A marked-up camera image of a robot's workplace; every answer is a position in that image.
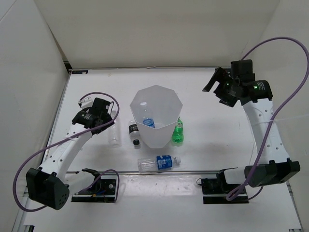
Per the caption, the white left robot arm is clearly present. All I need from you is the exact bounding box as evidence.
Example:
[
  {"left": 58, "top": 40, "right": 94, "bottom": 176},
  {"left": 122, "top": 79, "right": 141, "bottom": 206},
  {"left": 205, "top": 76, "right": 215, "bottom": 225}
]
[{"left": 26, "top": 98, "right": 113, "bottom": 210}]

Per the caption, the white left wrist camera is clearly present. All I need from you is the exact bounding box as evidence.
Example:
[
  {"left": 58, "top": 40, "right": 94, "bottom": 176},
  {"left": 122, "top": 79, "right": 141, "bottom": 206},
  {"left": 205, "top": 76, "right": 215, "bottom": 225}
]
[{"left": 78, "top": 96, "right": 93, "bottom": 109}]

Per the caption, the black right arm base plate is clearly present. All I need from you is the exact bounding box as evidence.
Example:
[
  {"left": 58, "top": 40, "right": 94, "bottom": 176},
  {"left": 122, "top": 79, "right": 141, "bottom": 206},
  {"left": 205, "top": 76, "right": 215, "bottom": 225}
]
[{"left": 197, "top": 173, "right": 249, "bottom": 204}]

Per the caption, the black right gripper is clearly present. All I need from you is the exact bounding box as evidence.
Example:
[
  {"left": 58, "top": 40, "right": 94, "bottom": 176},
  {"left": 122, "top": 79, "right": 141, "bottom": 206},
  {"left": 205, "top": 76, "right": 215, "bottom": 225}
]
[{"left": 202, "top": 68, "right": 239, "bottom": 108}]

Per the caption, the blue label bottle on table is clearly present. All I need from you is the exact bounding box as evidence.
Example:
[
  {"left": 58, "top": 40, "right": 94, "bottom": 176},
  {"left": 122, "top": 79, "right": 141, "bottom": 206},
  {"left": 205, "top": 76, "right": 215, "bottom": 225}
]
[{"left": 138, "top": 155, "right": 181, "bottom": 173}]

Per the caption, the black label small bottle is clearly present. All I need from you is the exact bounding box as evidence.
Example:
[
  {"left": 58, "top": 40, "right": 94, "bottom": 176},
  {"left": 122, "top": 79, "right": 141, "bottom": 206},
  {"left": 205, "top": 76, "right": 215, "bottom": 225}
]
[{"left": 128, "top": 120, "right": 141, "bottom": 147}]

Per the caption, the blue label bottle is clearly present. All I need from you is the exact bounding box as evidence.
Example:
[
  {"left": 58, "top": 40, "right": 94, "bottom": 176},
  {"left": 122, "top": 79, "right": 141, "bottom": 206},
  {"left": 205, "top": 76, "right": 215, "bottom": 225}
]
[
  {"left": 138, "top": 155, "right": 181, "bottom": 173},
  {"left": 140, "top": 102, "right": 155, "bottom": 128}
]

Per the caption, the green plastic bottle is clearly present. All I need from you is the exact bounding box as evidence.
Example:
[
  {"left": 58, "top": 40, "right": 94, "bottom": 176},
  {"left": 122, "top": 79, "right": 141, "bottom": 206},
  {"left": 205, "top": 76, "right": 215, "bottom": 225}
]
[{"left": 171, "top": 118, "right": 184, "bottom": 146}]

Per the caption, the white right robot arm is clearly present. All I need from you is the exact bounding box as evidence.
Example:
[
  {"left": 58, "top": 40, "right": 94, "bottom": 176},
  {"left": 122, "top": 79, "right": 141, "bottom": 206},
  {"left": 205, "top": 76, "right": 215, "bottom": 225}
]
[{"left": 203, "top": 67, "right": 300, "bottom": 193}]

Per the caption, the clear unlabelled plastic bottle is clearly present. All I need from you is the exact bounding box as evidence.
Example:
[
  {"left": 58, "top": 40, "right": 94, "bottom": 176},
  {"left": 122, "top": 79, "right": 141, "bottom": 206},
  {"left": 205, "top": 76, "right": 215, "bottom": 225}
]
[{"left": 108, "top": 117, "right": 121, "bottom": 147}]

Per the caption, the white translucent plastic bin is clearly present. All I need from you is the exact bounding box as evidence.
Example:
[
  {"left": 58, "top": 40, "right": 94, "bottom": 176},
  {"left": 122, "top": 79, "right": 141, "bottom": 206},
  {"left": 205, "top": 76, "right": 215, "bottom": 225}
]
[{"left": 130, "top": 85, "right": 183, "bottom": 148}]

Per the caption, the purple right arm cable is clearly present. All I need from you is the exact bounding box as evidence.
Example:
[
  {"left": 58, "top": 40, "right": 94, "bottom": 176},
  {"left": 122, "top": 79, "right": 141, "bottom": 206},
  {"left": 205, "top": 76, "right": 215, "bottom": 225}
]
[{"left": 225, "top": 36, "right": 309, "bottom": 202}]

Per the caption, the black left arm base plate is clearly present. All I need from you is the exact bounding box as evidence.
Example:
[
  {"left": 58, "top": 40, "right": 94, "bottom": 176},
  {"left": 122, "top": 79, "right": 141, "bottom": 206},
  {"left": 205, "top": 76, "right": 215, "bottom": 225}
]
[{"left": 71, "top": 168, "right": 120, "bottom": 203}]

